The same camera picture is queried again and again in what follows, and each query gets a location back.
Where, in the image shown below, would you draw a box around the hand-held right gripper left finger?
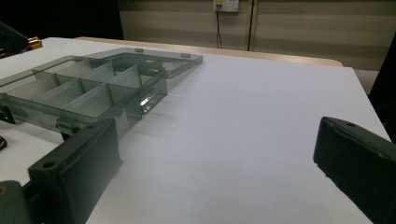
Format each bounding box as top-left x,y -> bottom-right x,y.
22,119 -> 123,224

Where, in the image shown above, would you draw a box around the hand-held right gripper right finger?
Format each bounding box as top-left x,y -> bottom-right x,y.
313,116 -> 396,224

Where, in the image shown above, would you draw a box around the transparent grey plastic compartment box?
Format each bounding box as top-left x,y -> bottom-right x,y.
0,47 -> 204,143

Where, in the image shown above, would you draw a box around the black curtain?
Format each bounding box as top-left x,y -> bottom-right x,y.
0,0 -> 124,41
368,31 -> 396,144

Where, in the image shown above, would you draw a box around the white work board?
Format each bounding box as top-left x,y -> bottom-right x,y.
0,36 -> 391,224

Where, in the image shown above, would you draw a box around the light wooden table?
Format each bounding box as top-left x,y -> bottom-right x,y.
76,35 -> 344,67

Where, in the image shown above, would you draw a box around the black wall power cable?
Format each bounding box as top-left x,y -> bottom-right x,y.
215,10 -> 223,49

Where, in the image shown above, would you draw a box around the white wall socket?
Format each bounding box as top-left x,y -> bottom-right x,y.
213,0 -> 240,13

